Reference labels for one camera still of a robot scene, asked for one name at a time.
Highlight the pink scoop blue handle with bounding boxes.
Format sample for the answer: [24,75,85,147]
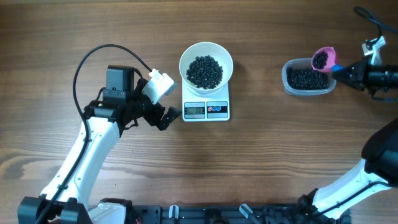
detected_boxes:
[312,47,343,73]

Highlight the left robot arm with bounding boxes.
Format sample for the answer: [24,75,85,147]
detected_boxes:
[17,65,182,223]

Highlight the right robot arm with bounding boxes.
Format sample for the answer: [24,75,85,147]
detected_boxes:
[294,58,397,223]

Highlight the white digital kitchen scale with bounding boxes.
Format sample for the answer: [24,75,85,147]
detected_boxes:
[182,82,230,122]

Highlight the black beans in scoop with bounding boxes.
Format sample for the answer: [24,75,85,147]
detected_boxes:
[312,50,328,70]

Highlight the black beans in bowl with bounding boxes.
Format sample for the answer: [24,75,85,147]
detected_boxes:
[186,55,223,90]

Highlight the cream bowl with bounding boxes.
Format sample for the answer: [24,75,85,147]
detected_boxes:
[179,42,234,95]

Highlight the black beans in container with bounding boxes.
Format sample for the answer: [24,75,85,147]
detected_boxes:
[287,67,329,90]

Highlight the clear plastic container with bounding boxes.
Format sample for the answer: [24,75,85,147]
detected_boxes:
[282,58,336,96]

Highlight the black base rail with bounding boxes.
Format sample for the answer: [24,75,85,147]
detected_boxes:
[93,198,352,224]

